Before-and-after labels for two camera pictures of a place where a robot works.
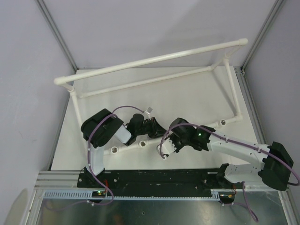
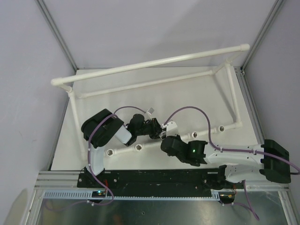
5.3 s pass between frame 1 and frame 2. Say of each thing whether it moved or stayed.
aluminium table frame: stayed
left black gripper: stayed
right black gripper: moved
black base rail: stayed
